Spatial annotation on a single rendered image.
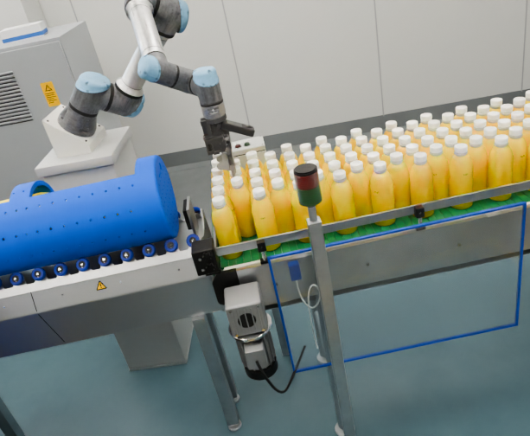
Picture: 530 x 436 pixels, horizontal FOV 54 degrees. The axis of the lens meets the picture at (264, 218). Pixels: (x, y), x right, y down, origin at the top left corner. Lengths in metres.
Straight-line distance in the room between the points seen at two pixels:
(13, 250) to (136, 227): 0.39
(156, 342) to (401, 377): 1.15
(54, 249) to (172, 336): 1.01
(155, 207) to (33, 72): 1.94
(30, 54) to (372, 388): 2.57
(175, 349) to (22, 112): 1.76
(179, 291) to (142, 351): 0.93
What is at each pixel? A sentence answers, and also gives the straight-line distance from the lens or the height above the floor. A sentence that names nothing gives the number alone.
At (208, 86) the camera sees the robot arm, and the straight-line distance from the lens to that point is 1.66.
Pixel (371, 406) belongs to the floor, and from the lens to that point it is 2.38.
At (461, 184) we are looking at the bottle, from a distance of 1.77.
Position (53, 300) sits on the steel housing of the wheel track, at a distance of 1.92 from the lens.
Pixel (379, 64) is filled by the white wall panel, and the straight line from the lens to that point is 4.56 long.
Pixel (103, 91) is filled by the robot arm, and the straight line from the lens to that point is 2.17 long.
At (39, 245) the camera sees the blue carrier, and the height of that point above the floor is 1.09.
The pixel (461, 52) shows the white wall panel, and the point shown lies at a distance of 4.71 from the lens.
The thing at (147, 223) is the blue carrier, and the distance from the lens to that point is 1.68.
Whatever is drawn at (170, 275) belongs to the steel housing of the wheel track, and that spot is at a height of 0.87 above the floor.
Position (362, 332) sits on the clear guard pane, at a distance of 1.85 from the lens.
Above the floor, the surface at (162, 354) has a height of 0.08.
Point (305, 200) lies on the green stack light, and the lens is 1.38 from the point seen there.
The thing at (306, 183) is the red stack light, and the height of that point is 1.23.
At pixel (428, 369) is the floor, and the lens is 2.50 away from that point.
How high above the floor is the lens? 1.85
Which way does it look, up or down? 30 degrees down
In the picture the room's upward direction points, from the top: 13 degrees counter-clockwise
